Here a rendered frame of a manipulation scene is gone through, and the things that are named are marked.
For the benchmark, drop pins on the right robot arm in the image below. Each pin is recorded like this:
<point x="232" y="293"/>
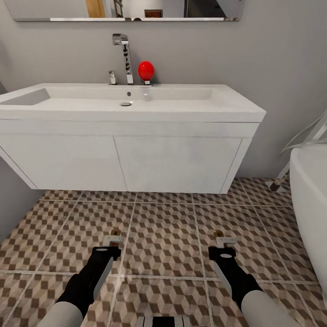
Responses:
<point x="257" y="307"/>

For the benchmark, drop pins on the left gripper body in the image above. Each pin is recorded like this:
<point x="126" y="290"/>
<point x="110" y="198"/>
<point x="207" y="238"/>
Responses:
<point x="112" y="250"/>

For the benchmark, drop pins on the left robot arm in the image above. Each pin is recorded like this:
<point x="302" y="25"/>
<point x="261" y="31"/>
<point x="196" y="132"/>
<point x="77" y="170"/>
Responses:
<point x="83" y="288"/>

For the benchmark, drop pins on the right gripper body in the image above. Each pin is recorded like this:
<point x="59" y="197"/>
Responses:
<point x="214" y="250"/>

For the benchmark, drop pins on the bathtub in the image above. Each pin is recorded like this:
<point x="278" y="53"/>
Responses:
<point x="307" y="170"/>

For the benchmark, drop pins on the mousetrap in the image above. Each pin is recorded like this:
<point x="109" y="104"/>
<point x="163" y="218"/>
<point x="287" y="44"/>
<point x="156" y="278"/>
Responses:
<point x="219" y="234"/>
<point x="115" y="232"/>

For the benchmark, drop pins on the furniture sink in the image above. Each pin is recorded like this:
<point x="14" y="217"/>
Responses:
<point x="171" y="138"/>

